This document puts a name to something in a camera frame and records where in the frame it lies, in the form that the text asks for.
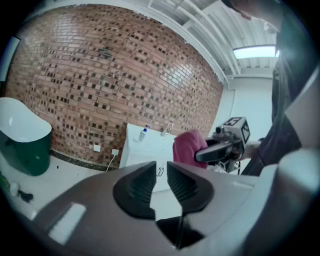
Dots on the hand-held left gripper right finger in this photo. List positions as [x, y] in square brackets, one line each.
[190, 192]

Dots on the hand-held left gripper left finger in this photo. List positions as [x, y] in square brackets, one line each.
[136, 192]

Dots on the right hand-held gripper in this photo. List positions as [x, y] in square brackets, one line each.
[220, 151]

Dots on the red cloth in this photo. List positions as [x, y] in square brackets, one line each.
[185, 147]

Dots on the blue spray bottle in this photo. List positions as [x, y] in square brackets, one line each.
[142, 135]

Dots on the person's right forearm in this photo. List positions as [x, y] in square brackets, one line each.
[252, 150]

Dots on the white wash basin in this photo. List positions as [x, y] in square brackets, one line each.
[147, 152]

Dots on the chrome faucet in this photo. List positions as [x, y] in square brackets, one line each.
[168, 127]

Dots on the person's dark jacket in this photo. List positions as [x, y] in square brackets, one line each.
[287, 87]

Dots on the ceiling light panel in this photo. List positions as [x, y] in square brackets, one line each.
[255, 52]

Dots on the black floor object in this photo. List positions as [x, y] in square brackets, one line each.
[25, 195]

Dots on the white round object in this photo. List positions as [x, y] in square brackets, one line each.
[14, 188]

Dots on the white and green bathtub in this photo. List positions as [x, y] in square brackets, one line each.
[22, 140]

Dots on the white wall socket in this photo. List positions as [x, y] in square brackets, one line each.
[97, 148]
[115, 152]

